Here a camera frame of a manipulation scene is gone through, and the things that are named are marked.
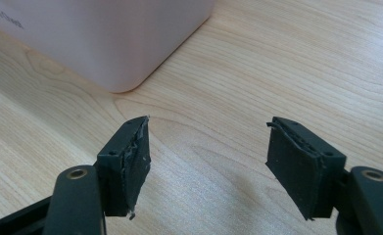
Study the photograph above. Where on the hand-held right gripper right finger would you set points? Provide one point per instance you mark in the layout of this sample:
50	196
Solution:
300	169

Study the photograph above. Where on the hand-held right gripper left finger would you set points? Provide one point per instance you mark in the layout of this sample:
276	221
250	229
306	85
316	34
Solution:
127	169

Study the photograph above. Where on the pink storage box with lid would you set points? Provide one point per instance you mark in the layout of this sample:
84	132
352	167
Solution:
107	42

